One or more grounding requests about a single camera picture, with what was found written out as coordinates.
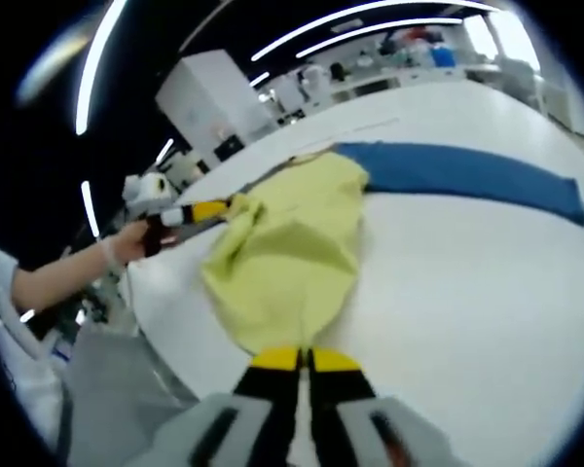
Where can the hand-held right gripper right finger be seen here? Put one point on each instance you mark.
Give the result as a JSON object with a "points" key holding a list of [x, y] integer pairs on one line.
{"points": [[355, 428]]}

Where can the person's grey trousers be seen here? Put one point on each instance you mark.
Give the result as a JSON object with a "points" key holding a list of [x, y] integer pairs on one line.
{"points": [[121, 389]]}

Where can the black cabinet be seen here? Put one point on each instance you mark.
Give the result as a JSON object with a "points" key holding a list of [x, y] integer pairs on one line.
{"points": [[229, 148]]}

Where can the person's left hand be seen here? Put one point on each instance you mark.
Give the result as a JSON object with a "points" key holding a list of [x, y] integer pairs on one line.
{"points": [[132, 245]]}

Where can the blue storage bin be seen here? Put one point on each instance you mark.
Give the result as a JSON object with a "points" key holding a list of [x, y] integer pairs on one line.
{"points": [[444, 56]]}

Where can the long ceiling light strip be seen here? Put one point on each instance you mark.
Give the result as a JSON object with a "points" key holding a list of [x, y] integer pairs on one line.
{"points": [[350, 17], [90, 73], [370, 35]]}

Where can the short ceiling light strip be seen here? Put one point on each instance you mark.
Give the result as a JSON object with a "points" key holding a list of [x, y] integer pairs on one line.
{"points": [[89, 209]]}

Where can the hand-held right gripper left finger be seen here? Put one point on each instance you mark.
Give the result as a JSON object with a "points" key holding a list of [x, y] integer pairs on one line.
{"points": [[243, 423]]}

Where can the white desk row with drawers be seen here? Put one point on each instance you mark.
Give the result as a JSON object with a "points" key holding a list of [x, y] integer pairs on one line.
{"points": [[370, 85]]}

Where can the person's white printed shirt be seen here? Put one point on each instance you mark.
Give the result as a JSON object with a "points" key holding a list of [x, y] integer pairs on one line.
{"points": [[24, 370]]}

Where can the yellow blue black garment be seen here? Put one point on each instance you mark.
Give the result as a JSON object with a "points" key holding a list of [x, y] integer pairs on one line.
{"points": [[297, 253]]}

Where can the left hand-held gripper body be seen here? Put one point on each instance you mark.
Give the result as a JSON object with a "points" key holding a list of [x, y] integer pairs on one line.
{"points": [[148, 194]]}

